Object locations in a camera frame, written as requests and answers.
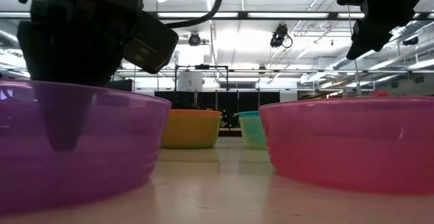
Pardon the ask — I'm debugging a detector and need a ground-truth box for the black partition wall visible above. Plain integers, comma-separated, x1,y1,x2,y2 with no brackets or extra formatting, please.
154,90,281,130

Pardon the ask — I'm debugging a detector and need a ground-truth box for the black ceiling camera with cable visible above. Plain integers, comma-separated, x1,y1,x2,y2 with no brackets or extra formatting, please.
269,22,294,49

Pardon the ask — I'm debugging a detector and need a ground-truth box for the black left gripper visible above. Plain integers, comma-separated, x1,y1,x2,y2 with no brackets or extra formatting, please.
13,0,144,153

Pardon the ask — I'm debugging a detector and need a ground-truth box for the white cabinet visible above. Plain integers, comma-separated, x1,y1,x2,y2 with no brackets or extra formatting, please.
176,71,204,93

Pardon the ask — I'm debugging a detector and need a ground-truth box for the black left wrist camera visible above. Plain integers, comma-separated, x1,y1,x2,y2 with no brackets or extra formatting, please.
122,11,180,75

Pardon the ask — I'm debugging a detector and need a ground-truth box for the yellow translucent plastic bowl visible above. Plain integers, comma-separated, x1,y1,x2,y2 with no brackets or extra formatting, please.
239,115,269,151

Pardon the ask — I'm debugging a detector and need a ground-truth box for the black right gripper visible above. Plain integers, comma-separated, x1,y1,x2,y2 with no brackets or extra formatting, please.
345,0,434,61

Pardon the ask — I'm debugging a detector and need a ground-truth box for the black aluminium table frame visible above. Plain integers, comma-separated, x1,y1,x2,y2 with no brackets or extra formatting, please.
218,128,243,138

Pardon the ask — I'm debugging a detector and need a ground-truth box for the black overhead frame beam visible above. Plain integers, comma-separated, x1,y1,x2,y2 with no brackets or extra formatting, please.
0,10,434,22

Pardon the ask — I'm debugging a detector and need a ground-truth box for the green translucent plastic bowl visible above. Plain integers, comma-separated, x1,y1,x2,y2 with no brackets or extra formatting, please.
161,114,223,150

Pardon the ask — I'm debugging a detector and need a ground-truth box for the black hanging cable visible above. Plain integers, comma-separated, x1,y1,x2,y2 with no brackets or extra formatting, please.
165,0,225,29

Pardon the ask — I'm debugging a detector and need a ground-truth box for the pink translucent plastic bowl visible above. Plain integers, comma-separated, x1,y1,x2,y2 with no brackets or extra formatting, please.
258,96,434,195

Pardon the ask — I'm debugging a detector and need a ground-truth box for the orange translucent plastic bowl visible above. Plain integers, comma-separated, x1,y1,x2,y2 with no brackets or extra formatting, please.
167,109,223,118

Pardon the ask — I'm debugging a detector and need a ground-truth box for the purple translucent plastic bowl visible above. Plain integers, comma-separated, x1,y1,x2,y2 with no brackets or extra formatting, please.
0,78,173,215

